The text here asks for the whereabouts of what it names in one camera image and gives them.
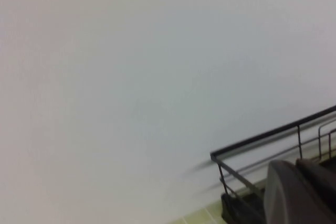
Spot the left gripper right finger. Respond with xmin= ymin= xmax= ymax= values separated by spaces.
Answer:
xmin=294 ymin=157 xmax=336 ymax=204

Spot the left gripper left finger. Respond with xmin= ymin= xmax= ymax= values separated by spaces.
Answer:
xmin=264 ymin=159 xmax=336 ymax=224

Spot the green checked tablecloth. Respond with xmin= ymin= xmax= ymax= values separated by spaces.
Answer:
xmin=181 ymin=176 xmax=268 ymax=224

